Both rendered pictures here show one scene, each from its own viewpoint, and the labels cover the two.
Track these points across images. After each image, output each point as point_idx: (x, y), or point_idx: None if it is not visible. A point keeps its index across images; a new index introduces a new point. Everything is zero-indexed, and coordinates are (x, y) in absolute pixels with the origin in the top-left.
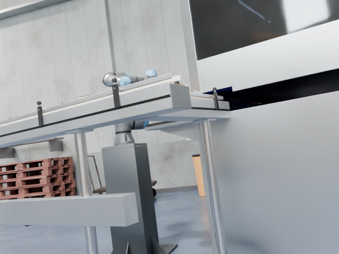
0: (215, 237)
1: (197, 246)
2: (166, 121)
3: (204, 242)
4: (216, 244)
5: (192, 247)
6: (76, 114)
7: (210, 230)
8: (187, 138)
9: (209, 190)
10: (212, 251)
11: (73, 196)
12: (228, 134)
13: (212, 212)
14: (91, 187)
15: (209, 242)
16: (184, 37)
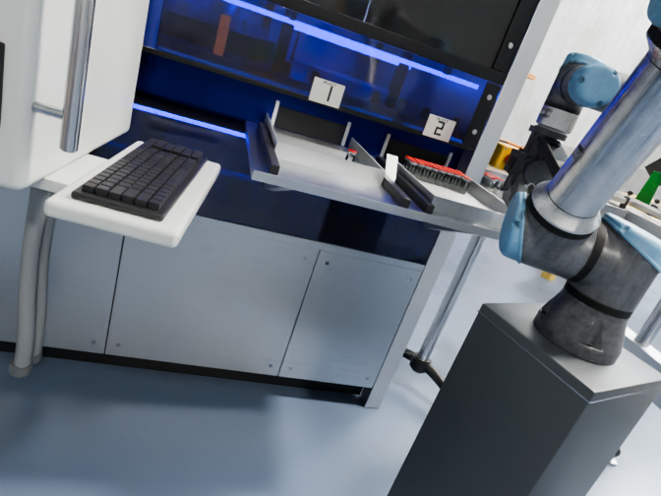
0: (438, 340)
1: (287, 483)
2: None
3: (247, 484)
4: (434, 347)
5: (294, 492)
6: None
7: (399, 361)
8: (179, 235)
9: (461, 289)
10: (310, 439)
11: (660, 358)
12: None
13: (450, 314)
14: (639, 330)
15: (249, 470)
16: (552, 20)
